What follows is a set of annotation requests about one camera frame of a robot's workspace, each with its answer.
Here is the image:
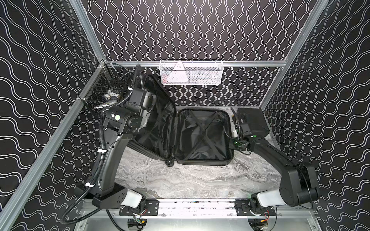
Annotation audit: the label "white triangle label card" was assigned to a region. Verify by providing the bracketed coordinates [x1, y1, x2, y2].
[167, 60, 188, 85]

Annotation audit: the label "left corrugated black cable conduit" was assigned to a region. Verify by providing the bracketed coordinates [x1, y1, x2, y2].
[60, 64, 144, 225]

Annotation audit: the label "black plastic tool case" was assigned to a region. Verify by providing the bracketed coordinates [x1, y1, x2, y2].
[236, 108, 269, 137]

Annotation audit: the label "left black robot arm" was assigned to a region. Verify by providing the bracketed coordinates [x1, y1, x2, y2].
[75, 88, 157, 209]

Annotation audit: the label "black ribbed hard-shell suitcase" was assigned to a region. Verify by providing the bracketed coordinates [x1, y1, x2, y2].
[128, 75, 234, 167]

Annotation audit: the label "black mounting plate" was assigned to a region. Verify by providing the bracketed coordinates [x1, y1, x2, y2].
[119, 199, 160, 217]
[234, 199, 276, 217]

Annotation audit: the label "clear plastic wall bin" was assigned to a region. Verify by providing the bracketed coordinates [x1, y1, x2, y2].
[159, 60, 224, 85]

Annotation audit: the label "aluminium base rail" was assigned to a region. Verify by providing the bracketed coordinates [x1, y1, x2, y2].
[82, 198, 314, 219]

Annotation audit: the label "silver items in basket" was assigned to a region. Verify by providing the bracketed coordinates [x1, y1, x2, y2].
[93, 90, 120, 110]

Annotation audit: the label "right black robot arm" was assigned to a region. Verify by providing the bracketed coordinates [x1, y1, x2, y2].
[232, 113, 320, 209]

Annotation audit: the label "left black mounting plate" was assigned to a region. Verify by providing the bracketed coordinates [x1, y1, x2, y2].
[119, 199, 160, 217]

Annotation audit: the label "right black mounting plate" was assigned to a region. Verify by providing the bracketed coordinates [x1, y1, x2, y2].
[234, 199, 276, 217]

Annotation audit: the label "black wire mesh basket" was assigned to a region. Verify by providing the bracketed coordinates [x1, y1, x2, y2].
[83, 64, 134, 116]

